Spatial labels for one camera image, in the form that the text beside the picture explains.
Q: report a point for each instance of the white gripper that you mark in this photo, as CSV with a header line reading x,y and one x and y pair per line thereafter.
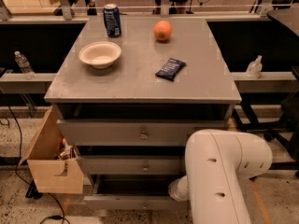
x,y
173,189

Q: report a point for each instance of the grey bottom drawer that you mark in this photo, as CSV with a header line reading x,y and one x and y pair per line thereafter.
x,y
133,192

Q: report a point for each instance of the grey drawer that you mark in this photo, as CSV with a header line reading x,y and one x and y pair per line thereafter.
x,y
131,165
133,192
96,132

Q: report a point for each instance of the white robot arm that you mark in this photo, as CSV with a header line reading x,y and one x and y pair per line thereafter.
x,y
215,161

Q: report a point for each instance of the grey middle drawer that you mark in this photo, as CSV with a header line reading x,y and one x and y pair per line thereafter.
x,y
131,165

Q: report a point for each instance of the grey drawer cabinet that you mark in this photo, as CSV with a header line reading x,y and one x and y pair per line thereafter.
x,y
129,90

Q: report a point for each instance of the grey top drawer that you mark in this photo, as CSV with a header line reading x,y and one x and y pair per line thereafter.
x,y
96,132

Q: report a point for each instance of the items inside cardboard box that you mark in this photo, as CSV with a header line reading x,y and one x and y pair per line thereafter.
x,y
65,151

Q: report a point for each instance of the black office chair base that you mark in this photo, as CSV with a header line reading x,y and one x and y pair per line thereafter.
x,y
285,130

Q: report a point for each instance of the dark blue snack bag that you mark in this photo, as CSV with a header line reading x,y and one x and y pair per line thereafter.
x,y
170,69

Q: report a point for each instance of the cardboard box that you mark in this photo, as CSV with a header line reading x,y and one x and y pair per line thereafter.
x,y
50,171

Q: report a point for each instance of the clear sanitizer pump bottle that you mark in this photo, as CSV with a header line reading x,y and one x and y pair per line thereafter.
x,y
255,68

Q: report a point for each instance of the white paper bowl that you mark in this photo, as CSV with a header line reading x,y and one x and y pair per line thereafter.
x,y
100,55

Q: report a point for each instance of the orange fruit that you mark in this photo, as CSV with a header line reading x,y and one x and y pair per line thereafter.
x,y
162,30

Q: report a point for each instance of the blue soda can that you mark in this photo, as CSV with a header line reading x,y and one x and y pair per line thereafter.
x,y
112,20

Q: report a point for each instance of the clear water bottle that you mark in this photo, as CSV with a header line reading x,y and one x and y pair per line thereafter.
x,y
24,65

